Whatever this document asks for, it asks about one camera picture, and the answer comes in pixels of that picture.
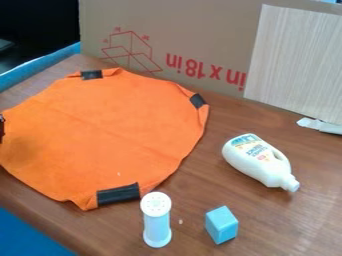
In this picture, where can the white toy shaker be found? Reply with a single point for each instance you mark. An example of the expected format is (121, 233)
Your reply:
(156, 220)

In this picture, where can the white toy bottle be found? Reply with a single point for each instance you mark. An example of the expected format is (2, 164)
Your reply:
(258, 160)

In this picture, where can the light wooden board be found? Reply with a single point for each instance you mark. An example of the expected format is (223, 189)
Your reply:
(298, 63)

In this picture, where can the blue block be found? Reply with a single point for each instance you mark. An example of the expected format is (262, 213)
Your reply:
(221, 225)

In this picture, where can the cardboard box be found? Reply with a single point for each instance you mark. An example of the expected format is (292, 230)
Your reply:
(187, 40)

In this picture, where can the orange cloth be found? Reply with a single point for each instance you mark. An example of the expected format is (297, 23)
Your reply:
(102, 133)

